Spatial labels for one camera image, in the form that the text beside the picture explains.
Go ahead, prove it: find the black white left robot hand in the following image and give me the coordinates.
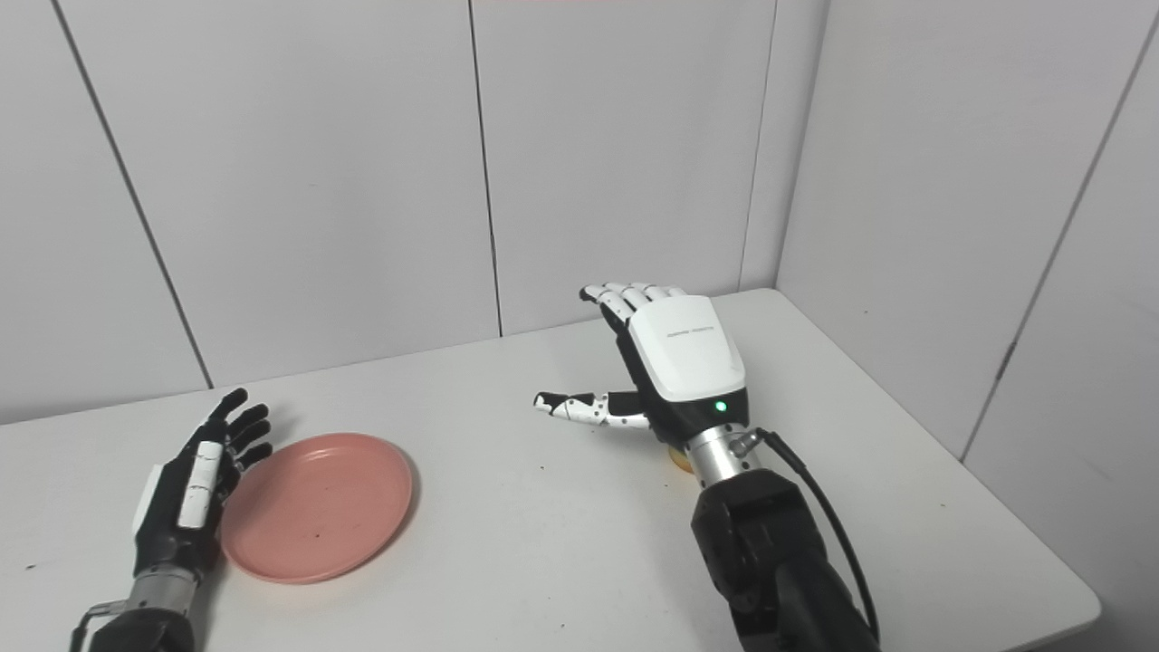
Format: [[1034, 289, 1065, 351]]
[[131, 388, 275, 582]]

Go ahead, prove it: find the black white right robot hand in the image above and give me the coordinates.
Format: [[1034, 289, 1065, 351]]
[[532, 283, 752, 455]]

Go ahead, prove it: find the pink round plate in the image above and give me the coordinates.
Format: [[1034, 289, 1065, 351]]
[[219, 433, 416, 586]]

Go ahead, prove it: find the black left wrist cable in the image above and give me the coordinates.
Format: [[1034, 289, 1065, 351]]
[[70, 599, 129, 652]]

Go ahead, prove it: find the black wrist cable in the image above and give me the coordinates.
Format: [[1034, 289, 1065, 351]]
[[70, 599, 129, 652], [732, 427, 882, 646]]

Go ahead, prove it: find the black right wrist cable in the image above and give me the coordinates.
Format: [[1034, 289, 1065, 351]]
[[732, 427, 882, 646]]

